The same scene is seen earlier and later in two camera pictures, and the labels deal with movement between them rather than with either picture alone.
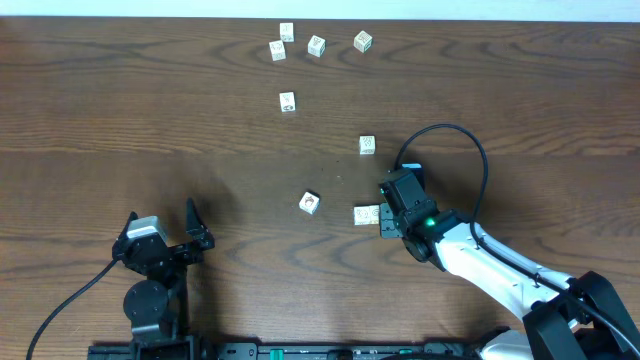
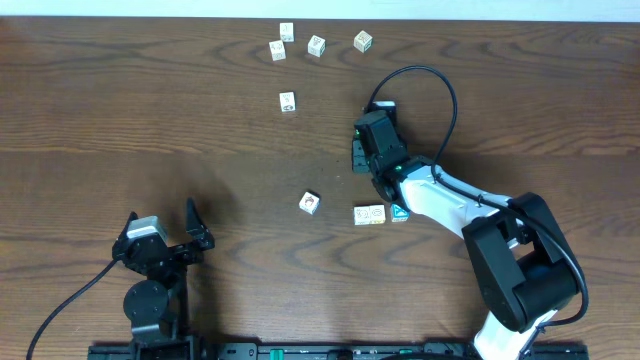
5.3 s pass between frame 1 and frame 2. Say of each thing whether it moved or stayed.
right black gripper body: moved
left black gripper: stayed
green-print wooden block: stayed
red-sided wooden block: stayed
